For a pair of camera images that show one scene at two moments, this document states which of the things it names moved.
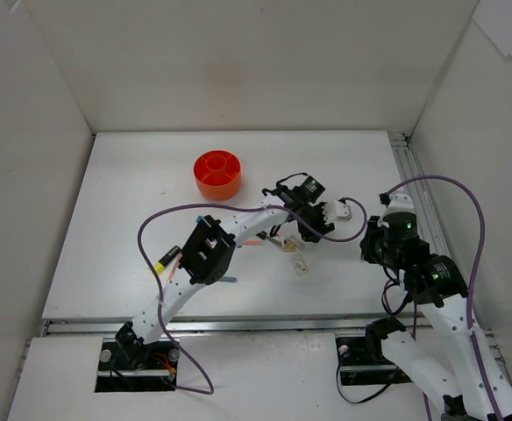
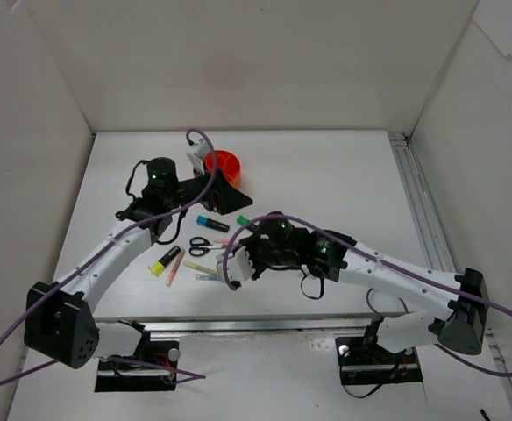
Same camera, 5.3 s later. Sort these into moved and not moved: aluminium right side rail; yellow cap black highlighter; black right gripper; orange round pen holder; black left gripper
Moved: black left gripper; black right gripper
Not moved: aluminium right side rail; yellow cap black highlighter; orange round pen holder
